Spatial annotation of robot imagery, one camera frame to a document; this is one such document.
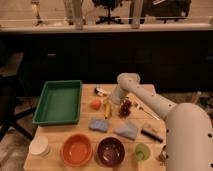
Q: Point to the yellow banana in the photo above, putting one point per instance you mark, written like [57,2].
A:
[107,108]

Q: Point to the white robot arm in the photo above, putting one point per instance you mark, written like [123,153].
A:
[189,132]

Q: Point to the dark purple bowl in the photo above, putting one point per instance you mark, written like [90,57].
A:
[110,152]

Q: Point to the red-orange bowl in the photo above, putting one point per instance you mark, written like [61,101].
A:
[76,150]

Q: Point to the orange tomato toy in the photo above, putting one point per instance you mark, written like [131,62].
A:
[95,104]

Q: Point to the brown pine cone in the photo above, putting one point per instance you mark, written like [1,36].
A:
[124,110]

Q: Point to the silver fork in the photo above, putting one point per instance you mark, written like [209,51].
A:
[139,107]

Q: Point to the blue sponge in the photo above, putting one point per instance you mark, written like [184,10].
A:
[98,125]

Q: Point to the green plastic tray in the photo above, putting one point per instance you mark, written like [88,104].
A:
[59,103]

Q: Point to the blue-grey cloth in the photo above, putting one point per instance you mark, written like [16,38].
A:
[128,130]

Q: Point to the wooden brush black base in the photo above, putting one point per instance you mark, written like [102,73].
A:
[151,133]

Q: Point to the green plastic cup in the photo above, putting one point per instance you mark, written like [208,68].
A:
[142,152]

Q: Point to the metal cup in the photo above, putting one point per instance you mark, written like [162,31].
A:
[162,156]

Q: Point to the dark side chair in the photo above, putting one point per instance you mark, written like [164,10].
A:
[10,86]

